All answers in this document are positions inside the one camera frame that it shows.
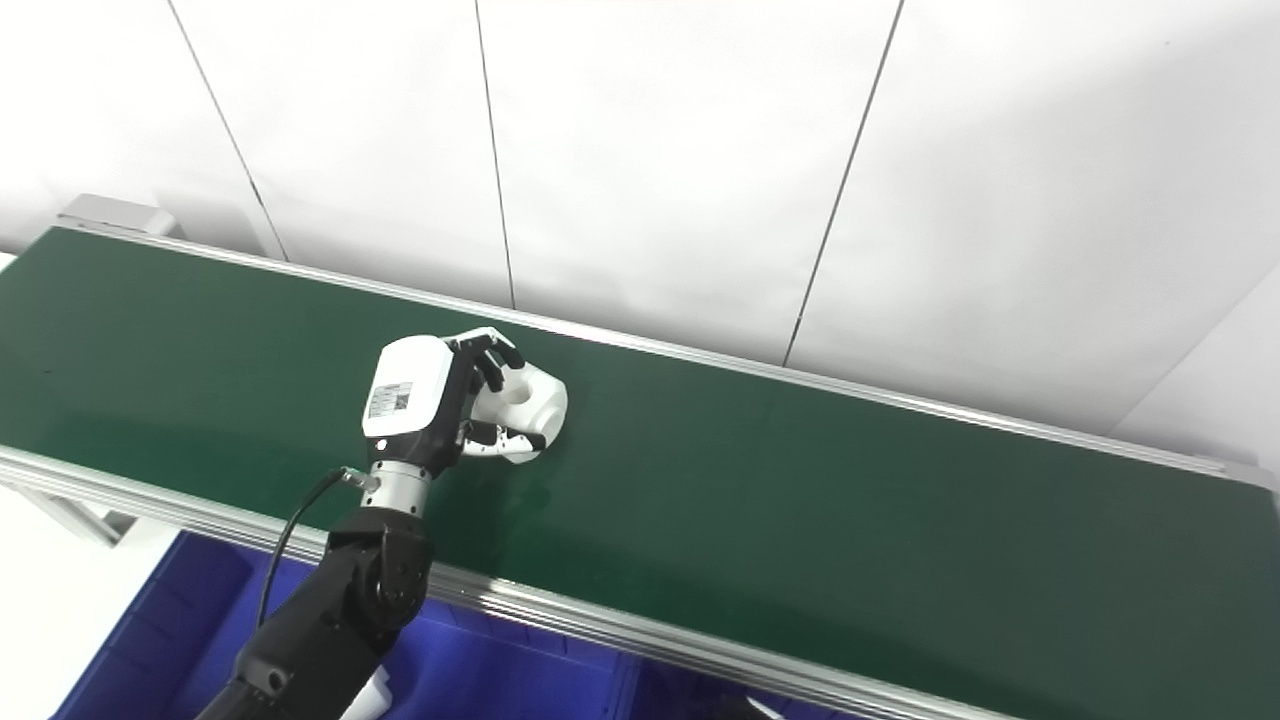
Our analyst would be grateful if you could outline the white block part with holes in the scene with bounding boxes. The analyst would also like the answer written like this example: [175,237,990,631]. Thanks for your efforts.
[470,362,569,466]
[340,668,393,720]

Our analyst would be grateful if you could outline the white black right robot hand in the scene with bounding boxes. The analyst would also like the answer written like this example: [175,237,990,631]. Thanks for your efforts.
[703,696,791,720]

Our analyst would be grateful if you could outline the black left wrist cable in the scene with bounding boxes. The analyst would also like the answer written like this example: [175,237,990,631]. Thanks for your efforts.
[255,465,381,631]

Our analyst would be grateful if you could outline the blue bin with black parts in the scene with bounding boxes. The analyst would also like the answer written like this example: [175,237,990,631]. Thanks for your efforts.
[625,655,861,720]

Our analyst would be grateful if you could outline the green conveyor belt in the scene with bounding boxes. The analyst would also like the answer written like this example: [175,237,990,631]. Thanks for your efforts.
[0,228,1280,720]

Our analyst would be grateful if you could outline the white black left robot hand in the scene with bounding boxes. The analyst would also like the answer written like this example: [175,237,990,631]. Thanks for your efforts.
[360,328,549,471]

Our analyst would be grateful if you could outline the grey conveyor end housing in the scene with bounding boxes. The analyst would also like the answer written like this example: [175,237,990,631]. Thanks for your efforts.
[55,195,181,239]

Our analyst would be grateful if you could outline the aluminium conveyor support leg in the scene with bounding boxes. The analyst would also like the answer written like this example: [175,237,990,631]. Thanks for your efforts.
[20,490,141,546]

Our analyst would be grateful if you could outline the aluminium conveyor side rail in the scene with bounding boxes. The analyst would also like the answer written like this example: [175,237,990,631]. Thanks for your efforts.
[0,445,1011,720]
[55,218,1280,491]

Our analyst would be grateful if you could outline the blue bin with white parts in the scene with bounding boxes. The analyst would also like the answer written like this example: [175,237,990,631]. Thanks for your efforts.
[50,530,641,720]

